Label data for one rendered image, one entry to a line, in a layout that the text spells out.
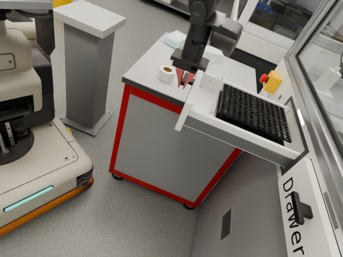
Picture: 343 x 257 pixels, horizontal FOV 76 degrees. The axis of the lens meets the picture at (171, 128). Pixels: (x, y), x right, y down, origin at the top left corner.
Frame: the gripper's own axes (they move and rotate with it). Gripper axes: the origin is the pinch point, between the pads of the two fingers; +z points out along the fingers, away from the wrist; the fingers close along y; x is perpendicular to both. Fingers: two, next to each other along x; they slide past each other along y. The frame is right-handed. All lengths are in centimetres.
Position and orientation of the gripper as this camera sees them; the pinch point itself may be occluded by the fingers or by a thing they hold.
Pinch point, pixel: (181, 85)
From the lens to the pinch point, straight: 68.5
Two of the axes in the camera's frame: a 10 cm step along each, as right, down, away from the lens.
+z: -2.4, 7.1, 6.6
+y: 9.3, 3.6, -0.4
